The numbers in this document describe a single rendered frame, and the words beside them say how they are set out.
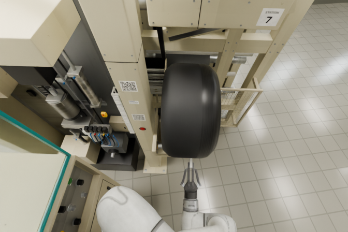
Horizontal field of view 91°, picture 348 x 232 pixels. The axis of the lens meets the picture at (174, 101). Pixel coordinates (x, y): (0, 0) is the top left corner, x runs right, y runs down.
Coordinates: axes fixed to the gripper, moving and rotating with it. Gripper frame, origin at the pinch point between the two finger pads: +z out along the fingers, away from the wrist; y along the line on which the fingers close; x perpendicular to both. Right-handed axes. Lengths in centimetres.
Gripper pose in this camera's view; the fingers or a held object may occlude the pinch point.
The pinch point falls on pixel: (190, 161)
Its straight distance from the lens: 115.3
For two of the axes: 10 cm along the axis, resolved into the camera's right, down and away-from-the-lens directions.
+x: -0.1, 3.4, 9.4
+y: -10.0, -0.4, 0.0
